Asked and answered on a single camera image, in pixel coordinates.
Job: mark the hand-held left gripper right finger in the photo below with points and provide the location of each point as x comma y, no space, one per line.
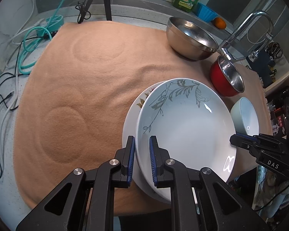
153,161

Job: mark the red bowl steel inside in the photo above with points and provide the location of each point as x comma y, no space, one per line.
219,81

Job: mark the chrome faucet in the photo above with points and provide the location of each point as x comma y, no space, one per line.
238,31

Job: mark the black tripod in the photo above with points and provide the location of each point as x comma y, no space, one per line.
107,2

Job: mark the small black power strip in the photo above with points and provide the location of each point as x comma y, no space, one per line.
51,34

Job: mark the scissors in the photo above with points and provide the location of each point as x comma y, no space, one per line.
275,49

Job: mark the orange fruit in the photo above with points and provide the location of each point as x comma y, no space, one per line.
219,22

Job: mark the blue ribbed cup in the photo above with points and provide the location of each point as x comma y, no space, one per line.
204,12

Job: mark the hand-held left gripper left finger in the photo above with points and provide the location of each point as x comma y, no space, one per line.
130,161

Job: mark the dark blue utensil holder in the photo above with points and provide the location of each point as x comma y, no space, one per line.
265,69

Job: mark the white plate large rose print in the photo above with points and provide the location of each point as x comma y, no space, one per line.
130,125

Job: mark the large stainless steel bowl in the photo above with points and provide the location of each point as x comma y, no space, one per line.
190,48

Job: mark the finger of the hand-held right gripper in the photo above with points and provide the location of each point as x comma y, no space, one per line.
240,142
269,140

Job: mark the orange towel mat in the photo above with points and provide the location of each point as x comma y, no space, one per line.
86,89

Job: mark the wooden shelf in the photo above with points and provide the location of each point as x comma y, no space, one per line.
286,79

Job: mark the person's right forearm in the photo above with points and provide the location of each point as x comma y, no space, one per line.
279,197

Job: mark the white plate grey leaf print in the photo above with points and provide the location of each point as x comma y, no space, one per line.
187,130

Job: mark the light blue ceramic bowl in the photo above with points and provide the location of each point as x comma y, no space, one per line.
245,115

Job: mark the dark glass bottle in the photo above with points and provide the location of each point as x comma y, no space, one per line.
280,96

